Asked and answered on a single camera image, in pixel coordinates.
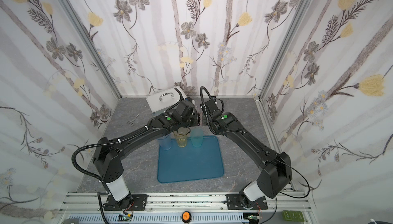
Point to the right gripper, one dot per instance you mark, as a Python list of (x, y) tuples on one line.
[(205, 118)]

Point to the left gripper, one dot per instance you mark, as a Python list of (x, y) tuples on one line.
[(193, 118)]

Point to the yellow plastic cup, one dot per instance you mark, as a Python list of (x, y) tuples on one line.
[(181, 136)]

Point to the teal plastic cup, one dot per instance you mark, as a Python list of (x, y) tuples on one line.
[(196, 137)]

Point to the blue plastic cup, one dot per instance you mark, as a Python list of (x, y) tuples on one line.
[(165, 142)]

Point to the teal plastic tray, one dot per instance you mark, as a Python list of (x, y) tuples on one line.
[(189, 163)]

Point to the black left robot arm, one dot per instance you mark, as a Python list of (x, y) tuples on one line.
[(108, 158)]

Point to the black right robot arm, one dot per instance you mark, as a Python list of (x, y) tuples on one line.
[(276, 169)]

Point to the silver first aid case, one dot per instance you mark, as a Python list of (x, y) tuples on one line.
[(162, 100)]

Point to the small metal scissors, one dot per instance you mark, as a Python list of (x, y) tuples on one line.
[(132, 122)]

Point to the orange emergency button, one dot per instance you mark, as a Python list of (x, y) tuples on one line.
[(186, 217)]

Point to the green circuit board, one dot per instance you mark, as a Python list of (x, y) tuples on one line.
[(293, 216)]

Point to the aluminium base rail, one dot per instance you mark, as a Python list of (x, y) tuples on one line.
[(266, 210)]

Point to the white perforated cable duct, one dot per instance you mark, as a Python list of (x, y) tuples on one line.
[(157, 218)]

